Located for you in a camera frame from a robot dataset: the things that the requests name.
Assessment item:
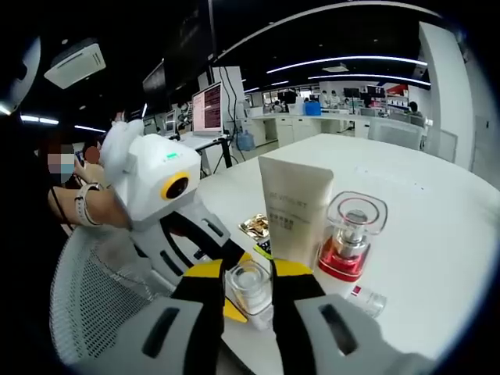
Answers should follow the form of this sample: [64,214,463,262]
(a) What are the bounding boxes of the white wristwatch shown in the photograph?
[73,182,103,227]

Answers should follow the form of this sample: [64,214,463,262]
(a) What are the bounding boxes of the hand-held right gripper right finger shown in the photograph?
[270,257,415,375]

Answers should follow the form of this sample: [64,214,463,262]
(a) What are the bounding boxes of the blue water jug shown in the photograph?
[237,128,257,152]

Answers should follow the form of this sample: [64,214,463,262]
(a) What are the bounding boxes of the white skincare tube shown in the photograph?
[258,155,335,270]

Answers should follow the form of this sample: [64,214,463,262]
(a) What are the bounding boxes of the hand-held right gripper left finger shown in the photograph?
[111,259,227,375]

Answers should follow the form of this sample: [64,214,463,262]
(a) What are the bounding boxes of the white skincare bottle red collar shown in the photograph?
[316,190,388,298]

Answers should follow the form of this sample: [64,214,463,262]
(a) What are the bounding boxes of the gold skincare sachet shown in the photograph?
[238,213,270,239]

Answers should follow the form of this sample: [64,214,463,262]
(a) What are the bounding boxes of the light grey mesh office chair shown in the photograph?
[49,226,184,366]

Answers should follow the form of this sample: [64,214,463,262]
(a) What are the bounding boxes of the white standing desk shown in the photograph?
[171,130,235,152]

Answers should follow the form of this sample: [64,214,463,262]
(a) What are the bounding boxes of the white worn device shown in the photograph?
[0,37,42,116]

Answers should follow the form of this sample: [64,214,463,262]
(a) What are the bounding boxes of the green black skincare sachet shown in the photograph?
[252,238,274,259]

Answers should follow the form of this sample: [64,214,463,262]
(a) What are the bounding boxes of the computer monitor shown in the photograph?
[191,81,224,136]

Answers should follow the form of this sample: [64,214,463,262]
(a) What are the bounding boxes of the person's left hand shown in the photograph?
[95,186,133,230]

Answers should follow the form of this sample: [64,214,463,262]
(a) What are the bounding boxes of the white ceiling air conditioner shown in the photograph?
[43,37,107,90]

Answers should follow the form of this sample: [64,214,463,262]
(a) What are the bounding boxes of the white counter cabinets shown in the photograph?
[249,111,372,144]

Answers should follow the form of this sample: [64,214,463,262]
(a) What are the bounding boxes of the ceiling light strip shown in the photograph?
[267,56,430,75]
[307,73,431,85]

